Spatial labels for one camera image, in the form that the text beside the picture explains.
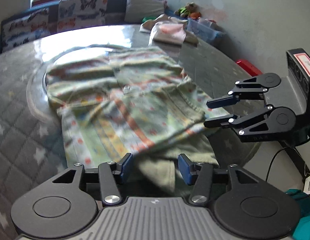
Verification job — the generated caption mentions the teddy bear in green vest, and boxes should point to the teddy bear in green vest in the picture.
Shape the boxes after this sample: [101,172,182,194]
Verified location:
[176,2,198,17]

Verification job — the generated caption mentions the teal clothing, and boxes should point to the teal clothing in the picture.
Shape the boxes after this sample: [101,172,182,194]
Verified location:
[285,189,310,240]

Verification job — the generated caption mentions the large butterfly print cushion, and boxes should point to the large butterfly print cushion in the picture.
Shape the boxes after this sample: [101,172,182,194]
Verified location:
[57,0,109,32]

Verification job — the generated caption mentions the red plastic stool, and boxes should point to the red plastic stool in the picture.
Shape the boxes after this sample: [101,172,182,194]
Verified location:
[236,59,263,77]

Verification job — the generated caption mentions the clear plastic storage box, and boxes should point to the clear plastic storage box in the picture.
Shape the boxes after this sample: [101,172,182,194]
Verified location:
[186,19,224,45]

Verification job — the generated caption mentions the black cable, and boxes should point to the black cable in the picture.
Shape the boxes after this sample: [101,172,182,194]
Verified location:
[266,145,296,180]

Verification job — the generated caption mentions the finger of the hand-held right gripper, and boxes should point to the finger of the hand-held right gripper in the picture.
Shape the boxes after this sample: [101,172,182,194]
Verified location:
[204,105,273,136]
[207,76,267,109]

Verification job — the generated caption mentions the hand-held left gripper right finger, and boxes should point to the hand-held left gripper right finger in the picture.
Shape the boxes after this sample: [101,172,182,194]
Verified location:
[178,154,258,204]

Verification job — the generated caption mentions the pink clothing in plastic bag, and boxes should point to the pink clothing in plastic bag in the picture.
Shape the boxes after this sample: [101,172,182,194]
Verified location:
[149,21,187,46]

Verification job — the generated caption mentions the grey pillow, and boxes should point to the grey pillow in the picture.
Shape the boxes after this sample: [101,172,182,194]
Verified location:
[124,0,167,23]

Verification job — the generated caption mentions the grey quilted table cover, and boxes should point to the grey quilted table cover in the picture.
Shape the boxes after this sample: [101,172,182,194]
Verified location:
[0,24,261,240]

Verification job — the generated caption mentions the green patterned children's garment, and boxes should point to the green patterned children's garment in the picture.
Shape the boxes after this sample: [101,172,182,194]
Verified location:
[45,45,220,198]

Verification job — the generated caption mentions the beige crumpled cloth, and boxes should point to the beige crumpled cloth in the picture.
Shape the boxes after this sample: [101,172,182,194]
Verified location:
[140,14,198,45]

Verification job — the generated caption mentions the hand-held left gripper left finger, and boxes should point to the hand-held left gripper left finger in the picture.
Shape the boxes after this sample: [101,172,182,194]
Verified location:
[52,152,134,205]

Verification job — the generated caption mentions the small butterfly print cushion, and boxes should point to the small butterfly print cushion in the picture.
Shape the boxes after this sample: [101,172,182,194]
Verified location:
[1,7,50,53]

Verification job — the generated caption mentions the blue sofa bench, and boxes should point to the blue sofa bench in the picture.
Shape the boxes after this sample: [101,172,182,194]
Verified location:
[0,0,220,55]

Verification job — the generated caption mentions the round black induction cooktop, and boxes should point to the round black induction cooktop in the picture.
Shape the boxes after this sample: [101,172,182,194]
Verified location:
[42,44,113,93]

